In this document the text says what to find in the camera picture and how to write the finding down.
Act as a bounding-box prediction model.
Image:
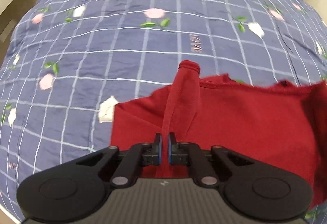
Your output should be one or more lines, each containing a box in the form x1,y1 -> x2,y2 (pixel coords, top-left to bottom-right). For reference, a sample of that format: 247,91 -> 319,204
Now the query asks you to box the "red long sleeve sweater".
111,60 -> 326,205

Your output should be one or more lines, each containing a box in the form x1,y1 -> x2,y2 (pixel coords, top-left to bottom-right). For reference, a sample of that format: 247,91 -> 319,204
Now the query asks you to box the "blue plaid floral quilt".
1,0 -> 326,223

